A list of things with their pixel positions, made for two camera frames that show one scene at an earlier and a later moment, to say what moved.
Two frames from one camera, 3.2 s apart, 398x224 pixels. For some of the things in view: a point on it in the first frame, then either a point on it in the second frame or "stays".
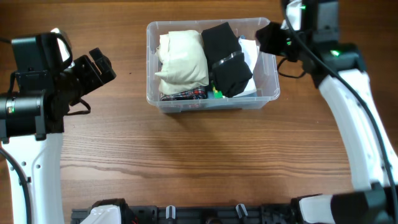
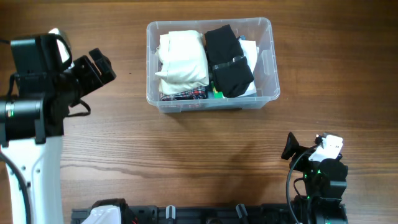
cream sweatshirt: [183, 60] stays
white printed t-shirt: [249, 50] stays
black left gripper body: [83, 78] stays
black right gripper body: [280, 42] → [303, 164]
